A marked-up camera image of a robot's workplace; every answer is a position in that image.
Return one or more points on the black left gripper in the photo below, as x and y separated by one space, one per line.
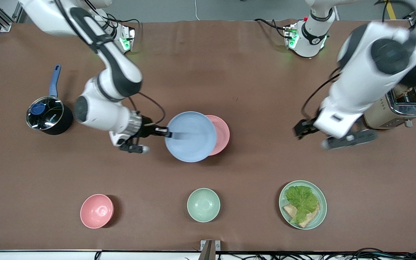
303 129

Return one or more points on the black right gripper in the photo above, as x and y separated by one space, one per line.
147 130

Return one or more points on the blue shallow bowl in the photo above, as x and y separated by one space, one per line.
191 137

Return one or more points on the pink shallow bowl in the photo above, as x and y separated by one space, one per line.
222 135

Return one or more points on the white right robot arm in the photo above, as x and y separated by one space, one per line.
117 72

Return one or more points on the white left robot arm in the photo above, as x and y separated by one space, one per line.
367 72

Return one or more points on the green lettuce leaf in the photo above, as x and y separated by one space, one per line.
303 202

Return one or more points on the small deep green bowl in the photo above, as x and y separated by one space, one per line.
203 204

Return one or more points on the green plate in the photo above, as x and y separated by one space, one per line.
321 213

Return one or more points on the toasted bread slice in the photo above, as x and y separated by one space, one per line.
307 219

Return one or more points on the small deep pink bowl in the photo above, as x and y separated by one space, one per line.
96 211

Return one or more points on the silver beige toaster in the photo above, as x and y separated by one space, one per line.
399 112

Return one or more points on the bread slice in toaster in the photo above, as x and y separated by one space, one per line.
403 91

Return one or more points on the glass lid with blue knob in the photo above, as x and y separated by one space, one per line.
45 113

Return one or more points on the metal table bracket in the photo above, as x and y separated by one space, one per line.
209 249

